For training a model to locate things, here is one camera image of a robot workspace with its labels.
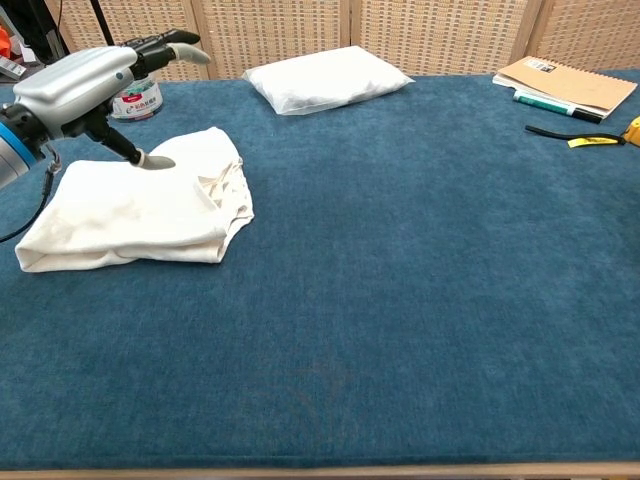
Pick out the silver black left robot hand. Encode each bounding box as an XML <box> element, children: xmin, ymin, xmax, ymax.
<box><xmin>0</xmin><ymin>28</ymin><xmax>213</xmax><ymax>172</ymax></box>

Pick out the white T-shirt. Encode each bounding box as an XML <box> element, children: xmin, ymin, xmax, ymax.
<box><xmin>14</xmin><ymin>126</ymin><xmax>255</xmax><ymax>274</ymax></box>

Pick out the white box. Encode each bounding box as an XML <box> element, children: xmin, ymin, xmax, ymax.
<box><xmin>0</xmin><ymin>54</ymin><xmax>27</xmax><ymax>81</ymax></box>

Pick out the black tripod stand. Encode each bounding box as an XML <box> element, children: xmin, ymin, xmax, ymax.
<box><xmin>89</xmin><ymin>0</ymin><xmax>119</xmax><ymax>49</ymax></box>

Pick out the clear plastic clip jar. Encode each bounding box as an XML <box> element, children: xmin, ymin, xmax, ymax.
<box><xmin>110</xmin><ymin>79</ymin><xmax>165</xmax><ymax>121</ymax></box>

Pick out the woven wooden folding screen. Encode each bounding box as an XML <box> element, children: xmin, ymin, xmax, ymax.
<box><xmin>44</xmin><ymin>0</ymin><xmax>640</xmax><ymax>81</ymax></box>

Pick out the white garment in plastic bag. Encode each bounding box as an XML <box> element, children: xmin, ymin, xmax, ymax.
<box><xmin>241</xmin><ymin>45</ymin><xmax>416</xmax><ymax>118</ymax></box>

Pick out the teal blue table mat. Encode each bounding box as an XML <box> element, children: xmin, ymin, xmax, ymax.
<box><xmin>0</xmin><ymin>69</ymin><xmax>640</xmax><ymax>471</ymax></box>

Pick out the green marker pen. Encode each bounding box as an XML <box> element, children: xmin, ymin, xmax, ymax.
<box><xmin>513</xmin><ymin>89</ymin><xmax>604</xmax><ymax>125</ymax></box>

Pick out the brown spiral notebook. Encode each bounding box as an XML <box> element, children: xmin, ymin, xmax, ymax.
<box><xmin>492</xmin><ymin>55</ymin><xmax>639</xmax><ymax>121</ymax></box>

